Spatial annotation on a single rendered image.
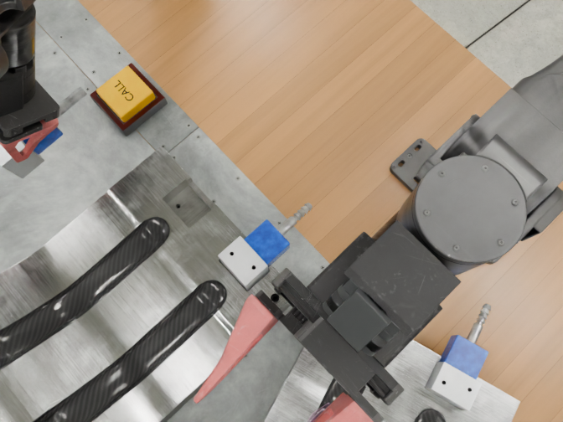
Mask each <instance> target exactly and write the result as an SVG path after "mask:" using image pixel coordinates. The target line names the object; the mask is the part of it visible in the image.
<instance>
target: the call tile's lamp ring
mask: <svg viewBox="0 0 563 422"><path fill-rule="evenodd" d="M128 66H129V67H130V68H131V69H132V70H133V71H134V72H135V73H136V74H137V76H138V77H139V78H140V79H141V80H142V81H143V82H144V83H145V84H146V85H147V86H148V87H149V88H150V89H151V90H152V92H153V93H154V94H155V95H156V96H157V99H156V100H154V101H153V102H152V103H150V104H149V105H148V106H146V107H145V108H144V109H143V110H141V111H140V112H139V113H137V114H136V115H135V116H134V117H133V118H132V119H131V120H129V121H128V122H127V123H125V124H124V125H123V124H122V123H121V121H120V120H119V119H118V118H117V117H116V116H115V115H114V114H113V113H112V112H111V110H110V109H109V108H108V107H107V106H106V105H105V104H104V103H103V102H102V101H101V99H100V98H99V97H98V96H97V92H96V90H95V91H94V92H93V93H91V94H90V96H91V97H92V98H93V99H94V100H95V101H96V102H97V103H98V104H99V106H100V107H101V108H102V109H103V110H104V111H105V112H106V113H107V114H108V116H109V117H110V118H111V119H112V120H113V121H114V122H115V123H116V124H117V125H118V126H119V127H120V128H121V129H122V130H123V131H124V130H125V129H127V128H128V127H129V126H130V125H131V124H132V123H133V122H135V121H136V120H137V119H139V118H140V117H141V116H143V115H144V114H145V113H146V112H148V111H149V110H150V109H152V108H153V107H154V106H155V105H156V104H157V103H158V102H160V101H161V100H162V99H164V96H163V95H162V94H161V93H160V92H159V91H158V90H157V89H156V88H155V87H154V86H153V85H152V84H151V83H150V82H149V81H148V80H147V78H146V77H145V76H144V75H143V74H142V73H141V72H140V71H139V70H138V69H137V68H136V67H135V66H134V65H133V64H132V63H130V64H129V65H128Z"/></svg>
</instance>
